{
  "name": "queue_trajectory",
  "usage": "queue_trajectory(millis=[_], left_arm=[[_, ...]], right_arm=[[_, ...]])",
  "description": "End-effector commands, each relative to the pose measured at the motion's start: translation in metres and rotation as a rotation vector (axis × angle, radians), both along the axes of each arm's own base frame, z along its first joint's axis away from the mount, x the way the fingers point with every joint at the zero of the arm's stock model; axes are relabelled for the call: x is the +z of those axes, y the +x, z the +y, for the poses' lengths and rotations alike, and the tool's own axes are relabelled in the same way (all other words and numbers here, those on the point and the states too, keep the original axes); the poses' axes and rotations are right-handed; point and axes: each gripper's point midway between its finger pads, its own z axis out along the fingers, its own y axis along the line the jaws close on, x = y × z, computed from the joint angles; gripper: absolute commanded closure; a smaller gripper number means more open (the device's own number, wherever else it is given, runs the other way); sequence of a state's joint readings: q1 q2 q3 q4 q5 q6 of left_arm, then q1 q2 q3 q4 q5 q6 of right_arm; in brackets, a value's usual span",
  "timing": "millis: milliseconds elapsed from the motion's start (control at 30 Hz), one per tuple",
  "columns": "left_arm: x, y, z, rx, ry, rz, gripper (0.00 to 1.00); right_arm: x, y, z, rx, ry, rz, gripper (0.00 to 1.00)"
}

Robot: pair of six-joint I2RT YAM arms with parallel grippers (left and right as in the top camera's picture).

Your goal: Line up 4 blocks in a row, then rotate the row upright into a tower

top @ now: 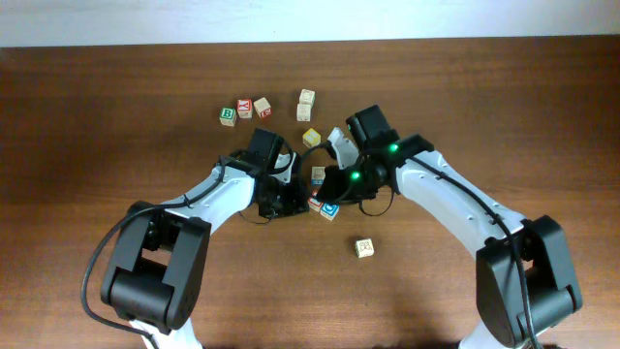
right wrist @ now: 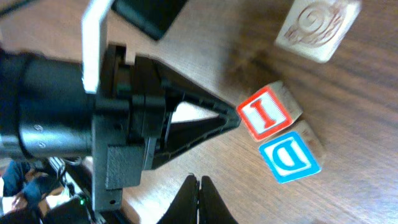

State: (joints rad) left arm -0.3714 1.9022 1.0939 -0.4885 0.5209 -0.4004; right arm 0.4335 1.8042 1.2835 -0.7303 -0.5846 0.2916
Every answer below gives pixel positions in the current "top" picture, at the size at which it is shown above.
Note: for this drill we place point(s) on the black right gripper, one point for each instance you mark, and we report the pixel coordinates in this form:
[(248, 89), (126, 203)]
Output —
[(331, 183)]

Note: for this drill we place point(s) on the yellow H wooden block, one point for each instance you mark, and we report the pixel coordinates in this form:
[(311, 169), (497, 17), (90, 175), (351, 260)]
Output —
[(311, 138)]

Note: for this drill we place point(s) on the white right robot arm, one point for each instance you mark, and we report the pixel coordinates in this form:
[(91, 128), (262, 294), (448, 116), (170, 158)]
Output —
[(525, 277)]

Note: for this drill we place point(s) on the red E wooden block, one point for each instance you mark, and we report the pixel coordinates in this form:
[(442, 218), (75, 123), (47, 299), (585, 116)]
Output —
[(314, 203)]

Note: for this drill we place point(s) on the ice cream picture wooden block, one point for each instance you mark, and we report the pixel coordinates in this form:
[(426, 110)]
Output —
[(329, 211)]

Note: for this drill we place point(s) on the green V wooden block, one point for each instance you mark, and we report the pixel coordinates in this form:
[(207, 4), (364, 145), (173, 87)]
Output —
[(364, 248)]

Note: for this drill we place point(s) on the wooden block number 5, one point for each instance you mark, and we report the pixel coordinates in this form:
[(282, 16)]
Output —
[(262, 108)]

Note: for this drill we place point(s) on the wooden block number 8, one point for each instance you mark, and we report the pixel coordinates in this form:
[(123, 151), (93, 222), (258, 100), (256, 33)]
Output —
[(318, 175)]

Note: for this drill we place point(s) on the red Y wooden block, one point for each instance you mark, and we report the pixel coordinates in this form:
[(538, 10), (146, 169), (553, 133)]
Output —
[(244, 108)]

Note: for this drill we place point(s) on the green B wooden block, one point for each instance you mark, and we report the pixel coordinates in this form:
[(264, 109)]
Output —
[(228, 117)]

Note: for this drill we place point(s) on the red A wooden block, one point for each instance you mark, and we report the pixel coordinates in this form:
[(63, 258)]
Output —
[(307, 97)]

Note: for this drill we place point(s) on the wooden block number 2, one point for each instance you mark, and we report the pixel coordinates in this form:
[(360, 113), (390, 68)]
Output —
[(303, 112)]

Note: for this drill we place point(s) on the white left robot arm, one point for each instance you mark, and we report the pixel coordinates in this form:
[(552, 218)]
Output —
[(154, 274)]

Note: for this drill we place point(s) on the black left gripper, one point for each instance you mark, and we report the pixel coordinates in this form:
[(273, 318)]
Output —
[(297, 203)]

